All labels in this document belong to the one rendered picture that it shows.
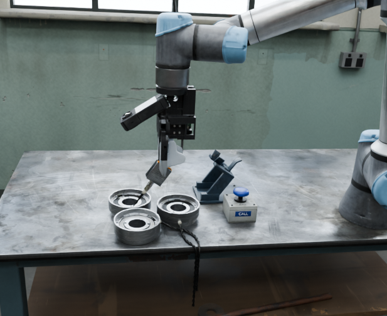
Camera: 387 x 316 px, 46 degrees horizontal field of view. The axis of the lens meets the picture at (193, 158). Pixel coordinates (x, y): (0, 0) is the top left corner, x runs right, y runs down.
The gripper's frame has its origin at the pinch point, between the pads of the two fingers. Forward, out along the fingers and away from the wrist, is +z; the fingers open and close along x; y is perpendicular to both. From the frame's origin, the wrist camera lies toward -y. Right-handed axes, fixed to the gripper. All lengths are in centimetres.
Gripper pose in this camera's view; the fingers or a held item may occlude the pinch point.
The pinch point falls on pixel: (160, 168)
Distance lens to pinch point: 107.6
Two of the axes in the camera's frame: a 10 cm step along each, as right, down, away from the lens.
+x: -1.7, -3.7, 9.1
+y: 9.8, -0.2, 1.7
